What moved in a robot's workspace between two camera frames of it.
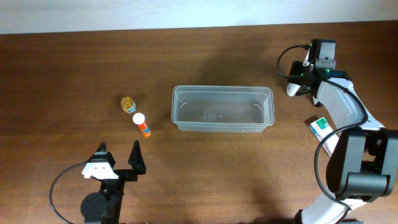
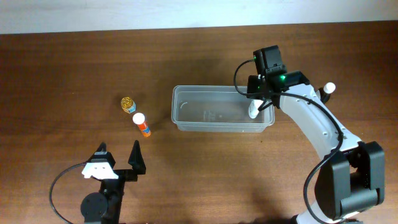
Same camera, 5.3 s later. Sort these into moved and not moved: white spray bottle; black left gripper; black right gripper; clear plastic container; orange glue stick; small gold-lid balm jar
Moved: white spray bottle; black right gripper
Not moved: small gold-lid balm jar; clear plastic container; orange glue stick; black left gripper
